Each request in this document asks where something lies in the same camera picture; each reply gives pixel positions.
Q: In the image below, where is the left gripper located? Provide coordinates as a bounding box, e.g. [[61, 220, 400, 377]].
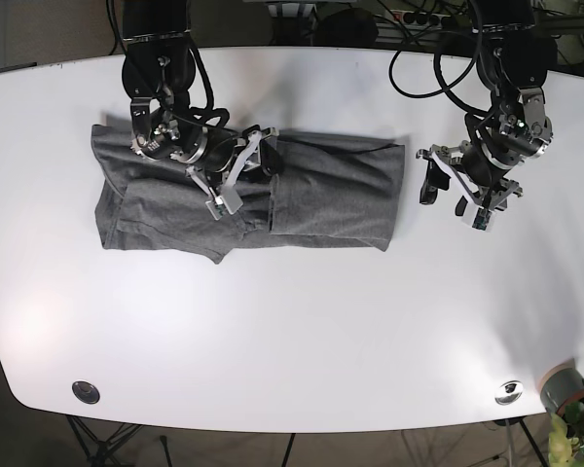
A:
[[416, 141, 523, 217]]

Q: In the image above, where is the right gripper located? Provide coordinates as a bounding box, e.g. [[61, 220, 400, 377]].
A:
[[186, 126, 283, 200]]

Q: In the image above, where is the dark grey T-shirt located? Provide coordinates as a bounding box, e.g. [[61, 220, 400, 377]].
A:
[[91, 123, 406, 264]]

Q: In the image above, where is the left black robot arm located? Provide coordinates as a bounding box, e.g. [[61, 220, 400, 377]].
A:
[[417, 1, 557, 231]]

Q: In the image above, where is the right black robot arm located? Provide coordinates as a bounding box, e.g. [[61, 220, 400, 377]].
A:
[[106, 1, 281, 218]]

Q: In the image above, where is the right silver table grommet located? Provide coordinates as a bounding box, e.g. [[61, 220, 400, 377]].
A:
[[494, 380, 524, 406]]

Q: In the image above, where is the silver table grommet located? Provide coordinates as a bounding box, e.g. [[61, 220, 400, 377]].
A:
[[72, 380, 100, 405], [494, 380, 524, 406]]

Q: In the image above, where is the grey plant pot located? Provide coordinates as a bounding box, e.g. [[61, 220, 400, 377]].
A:
[[537, 363, 584, 416]]

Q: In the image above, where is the green potted plant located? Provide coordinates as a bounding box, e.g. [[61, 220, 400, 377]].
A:
[[548, 401, 584, 467]]

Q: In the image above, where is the left silver table grommet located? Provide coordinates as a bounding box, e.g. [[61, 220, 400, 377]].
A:
[[72, 380, 100, 405]]

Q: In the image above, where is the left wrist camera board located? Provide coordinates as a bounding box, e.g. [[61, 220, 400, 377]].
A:
[[461, 204, 495, 233]]

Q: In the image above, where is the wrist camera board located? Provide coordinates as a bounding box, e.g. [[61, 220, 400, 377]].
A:
[[205, 190, 243, 221], [461, 204, 495, 233]]

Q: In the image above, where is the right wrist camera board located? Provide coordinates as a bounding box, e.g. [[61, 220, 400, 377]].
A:
[[205, 190, 243, 221]]

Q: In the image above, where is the black table leg frame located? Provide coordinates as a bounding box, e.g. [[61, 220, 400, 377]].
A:
[[66, 415, 143, 467]]

